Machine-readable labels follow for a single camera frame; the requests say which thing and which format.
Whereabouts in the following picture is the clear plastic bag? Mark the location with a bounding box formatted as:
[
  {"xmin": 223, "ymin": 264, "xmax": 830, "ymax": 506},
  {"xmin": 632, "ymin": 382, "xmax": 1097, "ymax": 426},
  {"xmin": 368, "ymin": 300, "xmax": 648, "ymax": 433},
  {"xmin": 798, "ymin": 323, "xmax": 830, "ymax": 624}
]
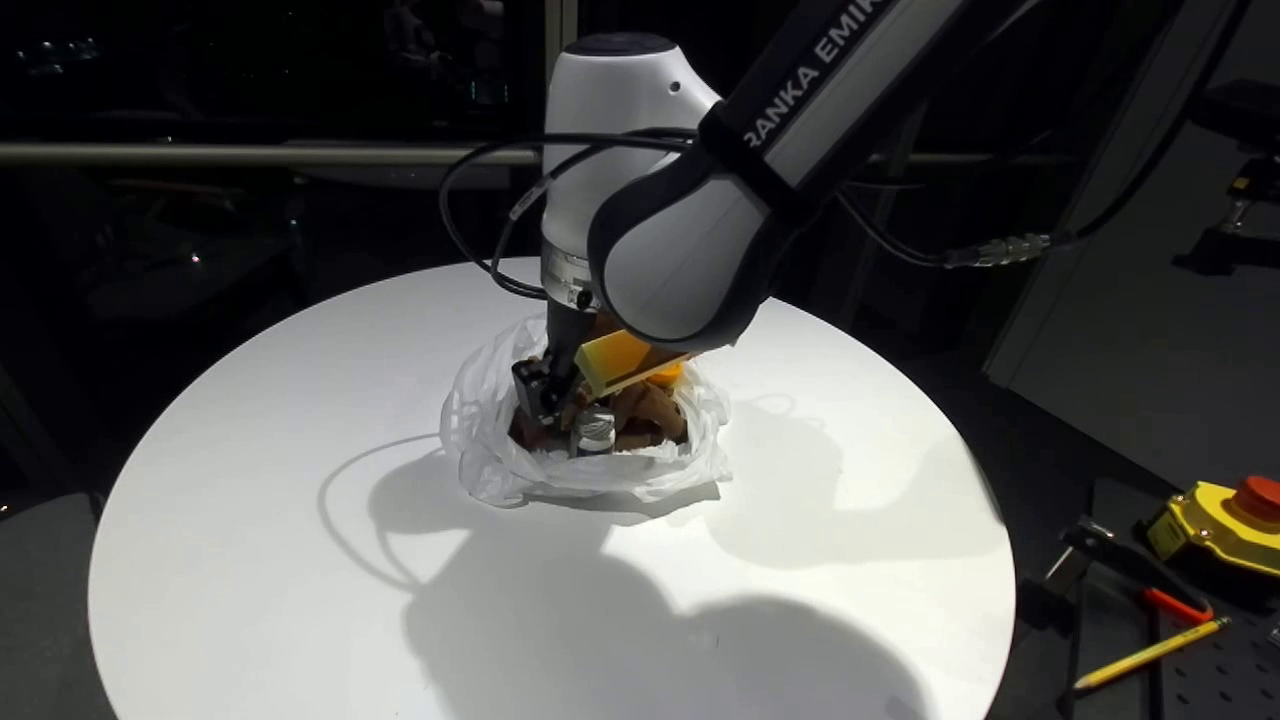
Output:
[{"xmin": 435, "ymin": 312, "xmax": 735, "ymax": 521}]

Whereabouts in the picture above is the black perforated bench plate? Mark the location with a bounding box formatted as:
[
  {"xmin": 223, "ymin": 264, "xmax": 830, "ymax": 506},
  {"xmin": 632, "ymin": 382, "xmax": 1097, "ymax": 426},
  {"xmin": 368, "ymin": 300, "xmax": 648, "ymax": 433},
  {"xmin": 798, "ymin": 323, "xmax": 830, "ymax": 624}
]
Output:
[{"xmin": 1012, "ymin": 465, "xmax": 1280, "ymax": 720}]

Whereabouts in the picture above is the dark grey slanted panel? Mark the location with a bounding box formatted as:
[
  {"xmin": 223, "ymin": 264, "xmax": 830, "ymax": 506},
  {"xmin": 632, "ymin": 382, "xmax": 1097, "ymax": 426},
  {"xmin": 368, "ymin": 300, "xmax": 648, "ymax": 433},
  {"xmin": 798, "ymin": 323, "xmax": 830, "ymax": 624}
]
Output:
[{"xmin": 979, "ymin": 53, "xmax": 1280, "ymax": 486}]

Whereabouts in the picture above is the yellow rectangular board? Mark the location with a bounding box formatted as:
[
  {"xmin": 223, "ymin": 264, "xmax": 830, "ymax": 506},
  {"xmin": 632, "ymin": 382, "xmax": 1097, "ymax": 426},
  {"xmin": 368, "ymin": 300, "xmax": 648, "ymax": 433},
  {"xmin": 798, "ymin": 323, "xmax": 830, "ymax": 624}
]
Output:
[{"xmin": 576, "ymin": 329, "xmax": 691, "ymax": 403}]

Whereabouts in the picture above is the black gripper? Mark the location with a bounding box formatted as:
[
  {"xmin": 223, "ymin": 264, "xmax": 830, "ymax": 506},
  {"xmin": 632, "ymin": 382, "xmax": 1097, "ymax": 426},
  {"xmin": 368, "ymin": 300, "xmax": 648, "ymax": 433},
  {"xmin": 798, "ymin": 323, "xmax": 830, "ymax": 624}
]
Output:
[{"xmin": 511, "ymin": 293, "xmax": 610, "ymax": 448}]

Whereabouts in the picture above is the black red handled tool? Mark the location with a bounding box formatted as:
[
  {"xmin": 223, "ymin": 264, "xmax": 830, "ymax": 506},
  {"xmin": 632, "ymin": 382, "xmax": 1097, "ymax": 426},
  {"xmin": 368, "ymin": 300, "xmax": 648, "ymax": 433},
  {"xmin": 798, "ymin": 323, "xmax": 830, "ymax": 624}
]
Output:
[{"xmin": 1041, "ymin": 517, "xmax": 1220, "ymax": 629}]

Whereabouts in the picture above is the yellow emergency stop button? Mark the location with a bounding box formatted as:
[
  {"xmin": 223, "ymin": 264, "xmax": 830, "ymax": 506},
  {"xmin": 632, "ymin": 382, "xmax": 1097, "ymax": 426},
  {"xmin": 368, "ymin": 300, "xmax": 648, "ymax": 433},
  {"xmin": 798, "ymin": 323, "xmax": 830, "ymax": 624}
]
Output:
[{"xmin": 1144, "ymin": 470, "xmax": 1280, "ymax": 578}]

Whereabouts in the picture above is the yellow pencil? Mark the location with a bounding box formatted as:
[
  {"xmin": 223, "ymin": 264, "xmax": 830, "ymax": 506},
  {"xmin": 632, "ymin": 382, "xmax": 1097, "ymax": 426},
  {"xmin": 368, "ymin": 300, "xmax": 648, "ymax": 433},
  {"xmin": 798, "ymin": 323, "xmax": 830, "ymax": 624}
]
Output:
[{"xmin": 1069, "ymin": 610, "xmax": 1233, "ymax": 696}]

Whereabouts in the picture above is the metal window railing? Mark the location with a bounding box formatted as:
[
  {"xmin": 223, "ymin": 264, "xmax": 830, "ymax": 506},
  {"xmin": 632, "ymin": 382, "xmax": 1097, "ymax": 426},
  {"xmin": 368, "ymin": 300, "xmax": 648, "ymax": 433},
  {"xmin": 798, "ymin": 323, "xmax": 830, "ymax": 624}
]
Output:
[{"xmin": 0, "ymin": 140, "xmax": 1071, "ymax": 173}]

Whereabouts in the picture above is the grey window post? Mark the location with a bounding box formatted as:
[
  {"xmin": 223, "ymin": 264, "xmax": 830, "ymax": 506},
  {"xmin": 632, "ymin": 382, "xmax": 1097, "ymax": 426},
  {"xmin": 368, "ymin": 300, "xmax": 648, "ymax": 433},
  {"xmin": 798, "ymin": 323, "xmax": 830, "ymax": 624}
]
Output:
[{"xmin": 536, "ymin": 0, "xmax": 582, "ymax": 264}]

